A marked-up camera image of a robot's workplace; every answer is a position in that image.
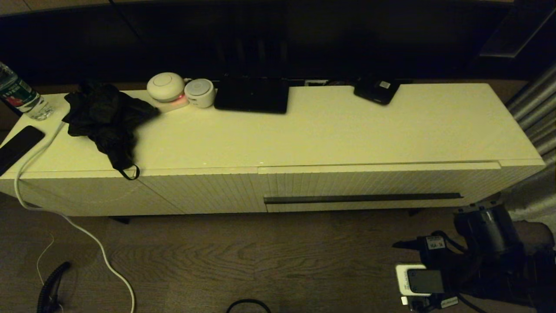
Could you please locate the dark angular panel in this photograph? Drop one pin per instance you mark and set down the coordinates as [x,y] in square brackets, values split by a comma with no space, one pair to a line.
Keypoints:
[517,30]

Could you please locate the black router box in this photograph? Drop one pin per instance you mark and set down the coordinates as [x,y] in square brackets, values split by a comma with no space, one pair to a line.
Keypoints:
[252,98]

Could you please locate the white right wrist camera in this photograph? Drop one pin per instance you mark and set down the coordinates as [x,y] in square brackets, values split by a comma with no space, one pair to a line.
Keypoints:
[406,278]

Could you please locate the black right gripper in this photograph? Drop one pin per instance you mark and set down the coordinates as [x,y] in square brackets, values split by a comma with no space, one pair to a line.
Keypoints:
[454,269]

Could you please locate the white power socket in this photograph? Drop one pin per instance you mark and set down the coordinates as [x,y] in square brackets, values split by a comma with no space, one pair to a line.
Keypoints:
[316,83]

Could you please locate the white fluted drawer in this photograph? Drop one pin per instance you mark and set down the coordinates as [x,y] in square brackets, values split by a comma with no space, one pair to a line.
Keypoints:
[347,182]

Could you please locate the green labelled water bottle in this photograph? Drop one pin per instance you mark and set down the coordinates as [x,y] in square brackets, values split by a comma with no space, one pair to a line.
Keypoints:
[21,98]

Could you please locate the black crumpled cloth bag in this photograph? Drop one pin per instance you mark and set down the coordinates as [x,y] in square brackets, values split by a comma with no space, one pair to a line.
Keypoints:
[104,117]

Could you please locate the white cylindrical speaker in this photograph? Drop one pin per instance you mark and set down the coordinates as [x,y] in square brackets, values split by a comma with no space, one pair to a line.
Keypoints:
[200,93]

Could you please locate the small black labelled box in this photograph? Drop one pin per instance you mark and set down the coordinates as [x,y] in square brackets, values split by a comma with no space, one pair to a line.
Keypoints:
[375,92]

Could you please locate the white flat charging base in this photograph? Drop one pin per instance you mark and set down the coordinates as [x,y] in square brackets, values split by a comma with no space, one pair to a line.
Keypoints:
[173,105]

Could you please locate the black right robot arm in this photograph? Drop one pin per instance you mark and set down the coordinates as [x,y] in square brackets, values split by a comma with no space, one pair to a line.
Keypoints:
[491,230]

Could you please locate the white dome shaped device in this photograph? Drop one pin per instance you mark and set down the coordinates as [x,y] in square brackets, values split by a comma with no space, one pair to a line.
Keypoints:
[165,87]

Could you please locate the black smartphone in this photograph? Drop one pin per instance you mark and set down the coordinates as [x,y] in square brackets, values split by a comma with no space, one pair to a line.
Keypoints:
[17,148]

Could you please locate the grey curtain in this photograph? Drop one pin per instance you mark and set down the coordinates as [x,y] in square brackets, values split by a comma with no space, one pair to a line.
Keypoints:
[536,108]

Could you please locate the large black television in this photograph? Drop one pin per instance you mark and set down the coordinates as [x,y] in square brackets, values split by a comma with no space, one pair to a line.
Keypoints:
[304,39]

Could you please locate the white low cabinet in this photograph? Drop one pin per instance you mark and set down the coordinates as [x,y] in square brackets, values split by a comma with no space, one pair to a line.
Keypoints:
[304,139]

